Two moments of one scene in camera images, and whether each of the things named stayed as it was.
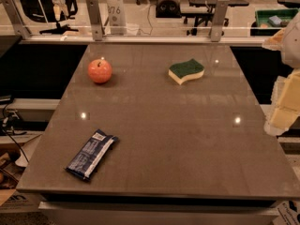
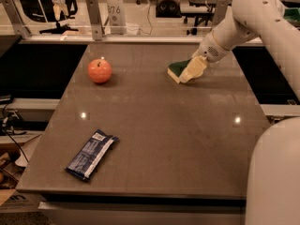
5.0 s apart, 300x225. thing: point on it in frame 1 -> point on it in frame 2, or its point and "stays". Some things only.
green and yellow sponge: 183,71 stays
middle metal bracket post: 96,19 stays
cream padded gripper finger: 285,103 -> 209,50
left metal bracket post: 20,29 stays
